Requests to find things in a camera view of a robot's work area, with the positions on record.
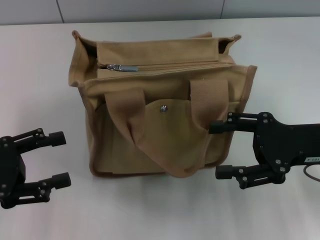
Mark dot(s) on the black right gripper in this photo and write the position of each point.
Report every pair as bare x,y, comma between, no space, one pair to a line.
287,142

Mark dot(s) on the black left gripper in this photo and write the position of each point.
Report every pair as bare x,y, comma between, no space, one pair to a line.
11,167

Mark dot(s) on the khaki canvas food bag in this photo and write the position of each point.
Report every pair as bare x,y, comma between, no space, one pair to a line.
162,140

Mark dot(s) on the silver metal zipper pull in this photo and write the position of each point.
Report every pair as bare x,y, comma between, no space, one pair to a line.
127,68

